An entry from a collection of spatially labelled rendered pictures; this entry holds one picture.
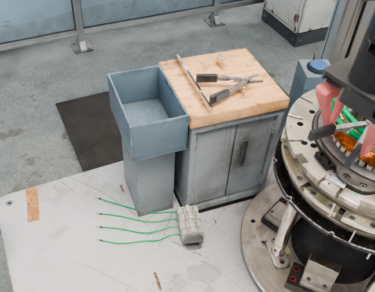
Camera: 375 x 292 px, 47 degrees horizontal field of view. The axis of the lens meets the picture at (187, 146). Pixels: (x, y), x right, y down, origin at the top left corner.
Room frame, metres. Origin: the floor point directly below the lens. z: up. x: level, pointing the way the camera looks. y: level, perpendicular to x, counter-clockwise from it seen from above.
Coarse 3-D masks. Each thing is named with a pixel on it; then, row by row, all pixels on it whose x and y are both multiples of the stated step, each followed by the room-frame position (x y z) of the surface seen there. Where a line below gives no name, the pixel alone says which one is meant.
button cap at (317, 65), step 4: (312, 60) 0.84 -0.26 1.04; (316, 60) 0.84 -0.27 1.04; (320, 60) 0.84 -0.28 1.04; (312, 64) 0.82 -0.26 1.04; (316, 64) 0.82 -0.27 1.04; (320, 64) 0.82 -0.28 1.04; (324, 64) 0.82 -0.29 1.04; (312, 68) 0.81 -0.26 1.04; (316, 68) 0.81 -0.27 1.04; (320, 68) 0.81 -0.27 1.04
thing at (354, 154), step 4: (360, 144) 0.42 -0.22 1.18; (356, 148) 0.41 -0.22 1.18; (360, 148) 0.41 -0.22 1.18; (352, 152) 0.41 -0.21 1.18; (356, 152) 0.41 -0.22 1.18; (348, 156) 0.40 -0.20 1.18; (352, 156) 0.40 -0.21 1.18; (356, 156) 0.40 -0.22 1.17; (348, 160) 0.39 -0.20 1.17; (352, 160) 0.39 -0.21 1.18; (344, 164) 0.39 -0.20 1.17; (348, 164) 0.39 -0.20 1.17; (348, 168) 0.39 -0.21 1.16
